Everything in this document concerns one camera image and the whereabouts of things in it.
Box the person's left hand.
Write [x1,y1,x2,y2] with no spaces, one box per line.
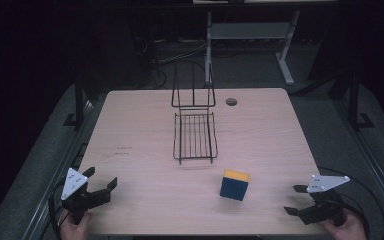
[59,211,94,240]

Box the black metal post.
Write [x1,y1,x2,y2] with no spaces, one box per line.
[63,71,87,130]
[346,70,376,132]

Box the aluminium frame rail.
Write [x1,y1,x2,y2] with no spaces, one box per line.
[19,99,96,240]
[332,99,384,233]

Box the black wire rack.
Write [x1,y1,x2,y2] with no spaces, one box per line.
[170,62,219,166]

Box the blue and yellow sponge block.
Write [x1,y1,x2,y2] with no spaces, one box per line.
[219,168,251,202]

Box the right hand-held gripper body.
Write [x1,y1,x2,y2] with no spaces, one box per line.
[298,174,351,227]

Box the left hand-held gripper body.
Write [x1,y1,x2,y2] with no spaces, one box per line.
[60,167,111,225]

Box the person's right hand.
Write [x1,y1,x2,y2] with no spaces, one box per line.
[319,209,368,240]

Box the grey metal desk frame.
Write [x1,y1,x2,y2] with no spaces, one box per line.
[204,9,302,86]

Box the black cable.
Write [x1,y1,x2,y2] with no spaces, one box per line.
[316,165,384,240]
[47,181,73,240]

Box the bundle of floor cables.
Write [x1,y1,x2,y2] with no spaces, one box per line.
[135,35,212,91]

